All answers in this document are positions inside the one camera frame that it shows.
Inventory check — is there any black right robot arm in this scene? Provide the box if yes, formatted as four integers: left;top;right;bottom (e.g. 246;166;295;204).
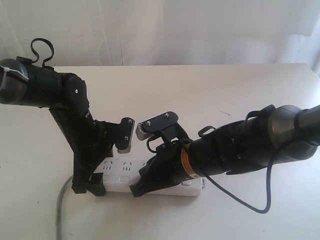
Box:
130;105;320;197

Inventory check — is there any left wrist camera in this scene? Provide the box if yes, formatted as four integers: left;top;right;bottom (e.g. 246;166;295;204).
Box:
115;117;135;154

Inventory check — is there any white power strip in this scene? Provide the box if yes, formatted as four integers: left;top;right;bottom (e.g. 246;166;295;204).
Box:
94;157;205;197

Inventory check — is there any white sheer curtain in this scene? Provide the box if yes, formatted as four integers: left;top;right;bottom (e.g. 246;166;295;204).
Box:
0;0;320;73

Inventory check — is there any grey power cable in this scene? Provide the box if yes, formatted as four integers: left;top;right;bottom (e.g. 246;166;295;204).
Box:
55;176;75;240

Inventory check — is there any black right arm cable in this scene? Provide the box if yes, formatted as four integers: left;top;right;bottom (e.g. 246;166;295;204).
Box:
146;129;283;215

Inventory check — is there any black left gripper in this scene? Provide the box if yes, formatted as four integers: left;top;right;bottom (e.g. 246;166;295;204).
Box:
49;107;120;197

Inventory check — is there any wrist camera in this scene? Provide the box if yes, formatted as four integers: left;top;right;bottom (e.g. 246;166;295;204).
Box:
115;117;135;154
135;111;179;141

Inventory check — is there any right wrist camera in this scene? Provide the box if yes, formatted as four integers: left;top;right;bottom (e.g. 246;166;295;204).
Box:
135;111;179;141

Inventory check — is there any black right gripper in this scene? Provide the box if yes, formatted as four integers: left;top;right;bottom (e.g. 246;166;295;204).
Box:
129;123;190;198

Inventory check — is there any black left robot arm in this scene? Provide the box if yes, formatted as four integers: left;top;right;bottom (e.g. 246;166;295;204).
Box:
0;58;114;197

